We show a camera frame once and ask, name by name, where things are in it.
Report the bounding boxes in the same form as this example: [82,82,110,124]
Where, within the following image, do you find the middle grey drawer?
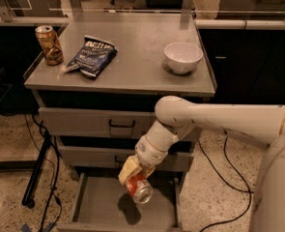
[58,136,193,172]

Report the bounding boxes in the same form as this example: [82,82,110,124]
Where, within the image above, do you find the white bowl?
[164,43,204,74]

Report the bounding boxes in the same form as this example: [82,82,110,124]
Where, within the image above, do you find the bottom grey open drawer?
[57,172,184,232]

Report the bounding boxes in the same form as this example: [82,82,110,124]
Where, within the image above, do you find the gold soda can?
[35,25,64,66]

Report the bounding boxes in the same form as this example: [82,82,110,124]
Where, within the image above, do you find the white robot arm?
[119,96,285,232]

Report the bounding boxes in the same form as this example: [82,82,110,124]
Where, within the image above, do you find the black floor cable right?
[197,137,254,232]

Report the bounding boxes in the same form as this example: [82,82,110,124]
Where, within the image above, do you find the black cables left floor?
[23,113,63,232]

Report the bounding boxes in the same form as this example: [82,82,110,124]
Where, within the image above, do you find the top grey drawer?
[39,107,156,139]

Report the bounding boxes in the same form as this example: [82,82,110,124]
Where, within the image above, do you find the grey drawer cabinet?
[22,11,218,182]

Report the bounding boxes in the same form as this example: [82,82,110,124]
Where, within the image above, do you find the black table leg stand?
[22,130,50,209]

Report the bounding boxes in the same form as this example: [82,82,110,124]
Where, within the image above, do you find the blue chip bag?
[64,35,118,78]

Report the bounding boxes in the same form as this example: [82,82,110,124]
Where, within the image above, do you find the red coke can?
[125,174,154,204]

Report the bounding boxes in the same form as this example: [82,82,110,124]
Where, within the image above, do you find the white horizontal rail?
[0,13,285,30]

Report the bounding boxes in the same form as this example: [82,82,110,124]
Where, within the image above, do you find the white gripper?
[118,135,167,186]

